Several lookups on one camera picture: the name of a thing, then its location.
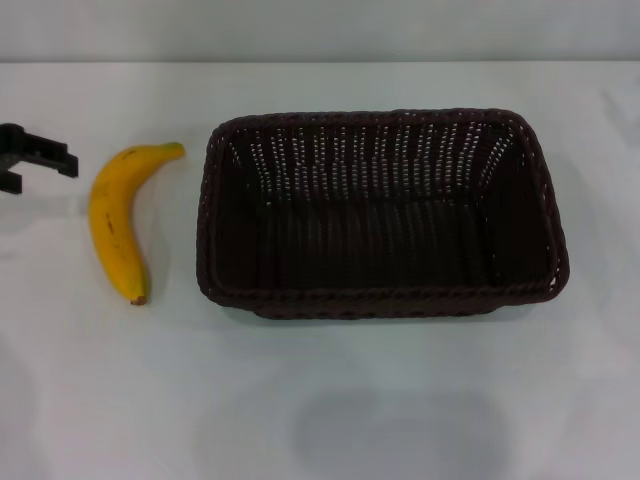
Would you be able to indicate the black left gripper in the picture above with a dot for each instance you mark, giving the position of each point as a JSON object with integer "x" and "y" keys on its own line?
{"x": 10, "y": 147}

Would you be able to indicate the yellow banana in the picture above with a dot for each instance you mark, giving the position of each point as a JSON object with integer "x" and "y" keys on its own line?
{"x": 112, "y": 220}

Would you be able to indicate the black woven basket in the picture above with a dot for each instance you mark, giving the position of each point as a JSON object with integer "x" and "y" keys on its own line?
{"x": 380, "y": 235}

